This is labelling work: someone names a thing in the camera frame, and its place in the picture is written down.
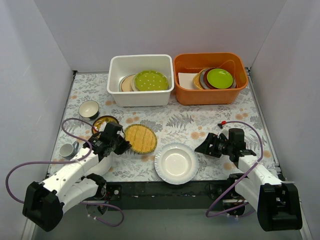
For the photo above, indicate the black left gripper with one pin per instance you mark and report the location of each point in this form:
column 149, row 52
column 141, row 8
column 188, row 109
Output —
column 120, row 145

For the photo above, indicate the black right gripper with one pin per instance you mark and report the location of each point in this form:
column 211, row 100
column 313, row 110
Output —
column 213, row 146

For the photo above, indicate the woven bamboo round plate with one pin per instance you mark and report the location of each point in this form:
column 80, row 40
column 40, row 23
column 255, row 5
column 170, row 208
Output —
column 143, row 140

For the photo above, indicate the beige bird pattern plate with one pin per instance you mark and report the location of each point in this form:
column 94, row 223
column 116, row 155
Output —
column 126, row 85

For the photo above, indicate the white watermelon pattern plate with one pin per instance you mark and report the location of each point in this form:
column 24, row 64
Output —
column 120, row 84

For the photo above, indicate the green dotted scalloped plate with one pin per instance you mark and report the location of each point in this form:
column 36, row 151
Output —
column 150, row 80

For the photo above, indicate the beige green floral plate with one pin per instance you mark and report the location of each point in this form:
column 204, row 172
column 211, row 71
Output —
column 133, row 85

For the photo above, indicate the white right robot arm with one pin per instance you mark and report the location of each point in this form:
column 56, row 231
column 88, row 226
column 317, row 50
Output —
column 276, row 203

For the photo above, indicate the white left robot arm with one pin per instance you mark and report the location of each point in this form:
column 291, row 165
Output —
column 46, row 202

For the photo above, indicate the white plastic bin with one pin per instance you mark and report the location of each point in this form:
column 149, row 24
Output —
column 126, row 65

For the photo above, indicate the green plate in orange bin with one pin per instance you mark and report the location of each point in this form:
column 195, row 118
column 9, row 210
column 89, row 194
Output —
column 219, row 78

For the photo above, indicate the stack of plates in bin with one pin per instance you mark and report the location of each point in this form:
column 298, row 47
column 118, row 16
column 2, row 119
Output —
column 199, row 81

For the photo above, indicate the orange plastic bin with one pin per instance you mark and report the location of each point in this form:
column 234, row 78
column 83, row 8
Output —
column 194, row 63

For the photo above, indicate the white paper in orange bin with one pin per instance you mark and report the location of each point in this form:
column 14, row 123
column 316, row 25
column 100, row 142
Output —
column 186, row 80

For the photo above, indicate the floral patterned table mat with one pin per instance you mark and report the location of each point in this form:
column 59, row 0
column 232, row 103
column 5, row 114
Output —
column 172, row 123

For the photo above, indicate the white deep plate left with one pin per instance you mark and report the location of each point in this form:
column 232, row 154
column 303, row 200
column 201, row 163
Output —
column 107, row 163

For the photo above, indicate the white deep plate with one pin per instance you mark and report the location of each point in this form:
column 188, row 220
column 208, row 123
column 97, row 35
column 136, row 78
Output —
column 176, row 163
column 107, row 163

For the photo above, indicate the small yellow black dish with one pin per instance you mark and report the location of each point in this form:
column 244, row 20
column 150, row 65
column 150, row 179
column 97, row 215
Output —
column 102, row 120

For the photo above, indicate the white deep plate centre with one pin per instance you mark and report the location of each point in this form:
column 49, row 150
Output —
column 176, row 163

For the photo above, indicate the small white dark bowl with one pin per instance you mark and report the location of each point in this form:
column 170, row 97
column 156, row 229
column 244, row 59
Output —
column 89, row 110

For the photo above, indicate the small grey white mug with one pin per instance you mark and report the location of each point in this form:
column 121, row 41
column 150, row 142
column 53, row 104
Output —
column 69, row 150

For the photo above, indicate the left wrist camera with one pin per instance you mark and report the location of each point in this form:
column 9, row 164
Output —
column 111, row 131

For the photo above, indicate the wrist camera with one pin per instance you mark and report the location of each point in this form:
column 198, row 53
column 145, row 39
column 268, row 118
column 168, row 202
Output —
column 111, row 131
column 236, row 137

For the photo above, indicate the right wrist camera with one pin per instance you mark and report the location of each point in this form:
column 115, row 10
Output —
column 236, row 137

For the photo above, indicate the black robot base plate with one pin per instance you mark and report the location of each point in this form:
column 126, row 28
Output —
column 159, row 195

